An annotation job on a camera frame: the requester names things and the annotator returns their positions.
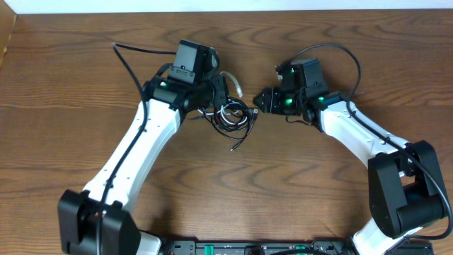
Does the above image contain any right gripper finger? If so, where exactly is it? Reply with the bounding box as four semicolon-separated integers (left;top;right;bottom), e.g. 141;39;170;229
253;88;269;101
253;98;269;113

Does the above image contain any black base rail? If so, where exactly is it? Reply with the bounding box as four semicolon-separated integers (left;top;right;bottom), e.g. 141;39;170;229
158;239;434;255

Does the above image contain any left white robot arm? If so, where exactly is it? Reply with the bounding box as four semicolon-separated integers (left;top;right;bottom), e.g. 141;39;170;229
57;40;227;254

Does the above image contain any black usb cable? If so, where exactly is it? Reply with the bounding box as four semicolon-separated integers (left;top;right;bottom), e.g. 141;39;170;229
190;97;259;152

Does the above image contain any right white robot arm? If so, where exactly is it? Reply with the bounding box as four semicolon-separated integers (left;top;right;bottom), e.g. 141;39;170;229
253;58;452;254

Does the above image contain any white usb cable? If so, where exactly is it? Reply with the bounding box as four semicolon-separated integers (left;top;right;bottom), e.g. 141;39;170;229
197;70;249;127

